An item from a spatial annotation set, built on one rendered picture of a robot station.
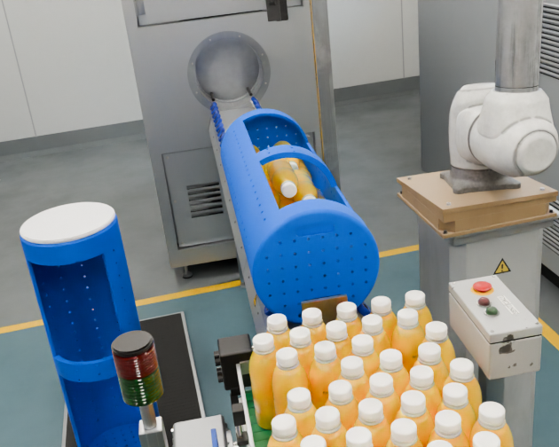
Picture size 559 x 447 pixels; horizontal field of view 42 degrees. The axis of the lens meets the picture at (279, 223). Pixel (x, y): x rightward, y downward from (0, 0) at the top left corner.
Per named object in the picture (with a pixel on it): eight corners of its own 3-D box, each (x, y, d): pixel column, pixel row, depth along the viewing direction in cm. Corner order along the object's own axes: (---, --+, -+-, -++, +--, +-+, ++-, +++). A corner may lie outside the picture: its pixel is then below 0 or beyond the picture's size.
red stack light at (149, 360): (158, 352, 114) (153, 331, 112) (158, 376, 108) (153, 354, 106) (117, 359, 113) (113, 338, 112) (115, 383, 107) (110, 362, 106)
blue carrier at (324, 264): (309, 185, 245) (303, 103, 233) (381, 317, 165) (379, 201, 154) (224, 196, 242) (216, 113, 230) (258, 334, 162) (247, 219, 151)
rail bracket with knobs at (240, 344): (263, 370, 159) (257, 331, 155) (267, 389, 153) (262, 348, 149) (218, 378, 158) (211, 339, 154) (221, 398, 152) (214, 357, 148)
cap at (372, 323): (358, 326, 139) (357, 318, 138) (373, 319, 141) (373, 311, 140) (371, 335, 136) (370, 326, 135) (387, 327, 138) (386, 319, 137)
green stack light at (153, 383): (163, 378, 116) (158, 353, 114) (164, 403, 110) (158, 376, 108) (123, 385, 115) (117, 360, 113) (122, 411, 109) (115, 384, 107)
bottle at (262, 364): (292, 429, 141) (283, 353, 133) (256, 434, 140) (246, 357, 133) (289, 406, 147) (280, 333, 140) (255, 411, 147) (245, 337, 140)
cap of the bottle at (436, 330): (421, 336, 134) (421, 327, 133) (433, 326, 137) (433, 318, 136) (439, 342, 132) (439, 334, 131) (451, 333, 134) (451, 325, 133)
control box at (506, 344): (494, 316, 151) (495, 272, 147) (540, 371, 133) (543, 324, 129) (448, 324, 150) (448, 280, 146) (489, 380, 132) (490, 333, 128)
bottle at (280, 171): (266, 179, 205) (276, 202, 189) (265, 156, 202) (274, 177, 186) (290, 176, 206) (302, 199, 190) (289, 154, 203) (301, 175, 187)
